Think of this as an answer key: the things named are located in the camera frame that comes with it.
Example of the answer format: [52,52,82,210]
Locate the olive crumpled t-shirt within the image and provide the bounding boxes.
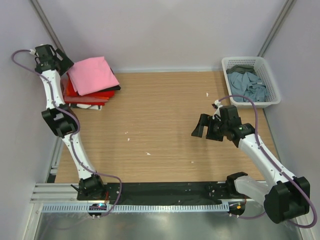
[226,65,256,75]

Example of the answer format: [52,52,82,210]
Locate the black folded t-shirt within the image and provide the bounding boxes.
[105,69,121,91]

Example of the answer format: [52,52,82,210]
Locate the right aluminium corner post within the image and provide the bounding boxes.
[257,0,297,58]

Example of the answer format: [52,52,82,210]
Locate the white patterned folded t-shirt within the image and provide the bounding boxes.
[69,103,102,111]

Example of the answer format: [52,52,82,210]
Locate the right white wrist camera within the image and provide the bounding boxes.
[212,100,223,119]

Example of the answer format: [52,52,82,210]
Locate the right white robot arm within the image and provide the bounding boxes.
[191,104,311,224]

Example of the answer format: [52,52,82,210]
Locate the white plastic basket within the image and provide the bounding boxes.
[221,56,281,108]

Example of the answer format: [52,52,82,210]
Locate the orange folded t-shirt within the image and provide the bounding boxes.
[61,78,109,106]

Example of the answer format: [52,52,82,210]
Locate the white slotted cable duct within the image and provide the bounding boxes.
[42,202,229,214]

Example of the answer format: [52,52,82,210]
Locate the grey-blue crumpled t-shirt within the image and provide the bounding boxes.
[227,72,269,103]

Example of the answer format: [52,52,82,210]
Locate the pink t-shirt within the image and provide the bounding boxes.
[67,56,120,96]

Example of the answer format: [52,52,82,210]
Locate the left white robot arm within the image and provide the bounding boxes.
[34,44,106,200]

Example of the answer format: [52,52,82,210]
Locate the red folded t-shirt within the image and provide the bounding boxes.
[66,80,115,99]

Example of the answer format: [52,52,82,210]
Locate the aluminium corner post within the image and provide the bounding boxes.
[257,0,297,58]
[29,0,65,53]

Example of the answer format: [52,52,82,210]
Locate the left aluminium corner post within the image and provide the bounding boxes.
[29,0,65,53]

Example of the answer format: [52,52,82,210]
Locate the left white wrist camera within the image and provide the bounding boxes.
[29,49,37,55]

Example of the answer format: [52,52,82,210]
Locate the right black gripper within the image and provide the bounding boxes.
[191,113,229,142]

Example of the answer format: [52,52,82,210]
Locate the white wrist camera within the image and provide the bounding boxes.
[212,100,223,119]
[29,49,37,55]

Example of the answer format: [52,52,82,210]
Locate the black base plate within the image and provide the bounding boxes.
[73,181,244,206]

